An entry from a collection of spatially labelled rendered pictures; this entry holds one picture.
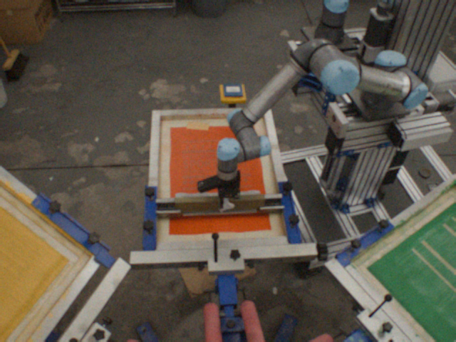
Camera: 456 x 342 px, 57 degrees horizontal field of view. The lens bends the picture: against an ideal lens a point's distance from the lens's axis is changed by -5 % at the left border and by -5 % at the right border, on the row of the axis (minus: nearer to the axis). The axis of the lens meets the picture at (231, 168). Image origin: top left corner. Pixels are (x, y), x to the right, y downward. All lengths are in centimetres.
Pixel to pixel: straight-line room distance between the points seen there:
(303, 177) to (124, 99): 170
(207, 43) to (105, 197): 202
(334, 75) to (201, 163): 82
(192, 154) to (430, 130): 108
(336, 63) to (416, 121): 74
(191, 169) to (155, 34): 282
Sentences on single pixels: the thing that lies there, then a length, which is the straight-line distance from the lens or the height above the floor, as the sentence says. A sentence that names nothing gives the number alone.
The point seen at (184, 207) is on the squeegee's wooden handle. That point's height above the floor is 103.
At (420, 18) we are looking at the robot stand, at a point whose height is 156.
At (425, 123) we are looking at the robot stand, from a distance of 212.
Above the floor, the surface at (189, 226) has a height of 96.
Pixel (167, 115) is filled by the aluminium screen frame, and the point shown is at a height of 99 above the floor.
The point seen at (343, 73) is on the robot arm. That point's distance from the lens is 145.
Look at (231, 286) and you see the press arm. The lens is 158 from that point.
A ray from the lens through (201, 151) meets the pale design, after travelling 206.
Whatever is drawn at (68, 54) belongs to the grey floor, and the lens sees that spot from 454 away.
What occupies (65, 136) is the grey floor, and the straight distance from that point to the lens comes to 365.
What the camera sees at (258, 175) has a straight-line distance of 198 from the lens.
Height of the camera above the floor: 246
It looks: 49 degrees down
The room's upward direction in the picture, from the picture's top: 4 degrees clockwise
